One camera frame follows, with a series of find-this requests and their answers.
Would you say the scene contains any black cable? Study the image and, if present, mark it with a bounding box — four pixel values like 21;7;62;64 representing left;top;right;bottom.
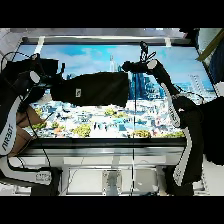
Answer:
131;71;138;197

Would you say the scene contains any brown garment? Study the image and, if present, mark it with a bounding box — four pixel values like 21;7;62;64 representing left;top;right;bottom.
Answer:
14;104;46;156

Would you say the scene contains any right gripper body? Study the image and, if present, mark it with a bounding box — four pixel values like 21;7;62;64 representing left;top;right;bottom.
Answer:
121;60;148;74

